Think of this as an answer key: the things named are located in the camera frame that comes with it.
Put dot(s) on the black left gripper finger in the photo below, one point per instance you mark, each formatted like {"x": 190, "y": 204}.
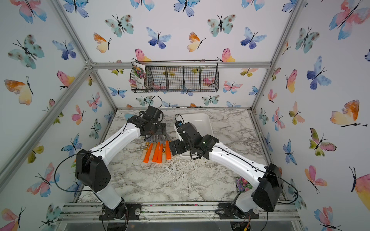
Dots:
{"x": 153, "y": 133}
{"x": 163, "y": 129}

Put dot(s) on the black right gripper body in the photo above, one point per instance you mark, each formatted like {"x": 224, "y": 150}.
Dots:
{"x": 190, "y": 148}

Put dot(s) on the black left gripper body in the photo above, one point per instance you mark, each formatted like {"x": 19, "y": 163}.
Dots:
{"x": 154, "y": 126}

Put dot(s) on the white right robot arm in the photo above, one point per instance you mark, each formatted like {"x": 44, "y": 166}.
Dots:
{"x": 266, "y": 181}

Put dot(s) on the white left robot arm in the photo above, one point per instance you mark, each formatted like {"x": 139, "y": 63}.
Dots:
{"x": 92, "y": 166}

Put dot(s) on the light blue plastic trowel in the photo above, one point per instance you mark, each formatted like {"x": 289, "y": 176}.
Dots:
{"x": 128, "y": 116}

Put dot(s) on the flower seed packet in basket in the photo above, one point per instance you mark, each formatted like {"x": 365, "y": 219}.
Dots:
{"x": 139, "y": 75}

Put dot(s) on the flower seed packet on table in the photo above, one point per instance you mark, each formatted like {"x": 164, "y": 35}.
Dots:
{"x": 242, "y": 185}

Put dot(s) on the labelled wooden handle sickle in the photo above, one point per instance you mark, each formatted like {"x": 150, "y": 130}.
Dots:
{"x": 163, "y": 155}

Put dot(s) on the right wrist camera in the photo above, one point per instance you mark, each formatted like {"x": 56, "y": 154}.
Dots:
{"x": 181, "y": 126}

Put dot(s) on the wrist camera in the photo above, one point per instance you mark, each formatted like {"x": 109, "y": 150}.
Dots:
{"x": 181, "y": 126}
{"x": 154, "y": 112}

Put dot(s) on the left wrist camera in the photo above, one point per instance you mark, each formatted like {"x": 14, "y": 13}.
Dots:
{"x": 154, "y": 112}

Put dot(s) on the black wire wall basket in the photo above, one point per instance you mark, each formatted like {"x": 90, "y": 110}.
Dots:
{"x": 186, "y": 77}

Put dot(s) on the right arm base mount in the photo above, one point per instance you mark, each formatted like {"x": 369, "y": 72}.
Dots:
{"x": 228, "y": 210}

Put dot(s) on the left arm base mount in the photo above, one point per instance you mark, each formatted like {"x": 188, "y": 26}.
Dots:
{"x": 124, "y": 211}

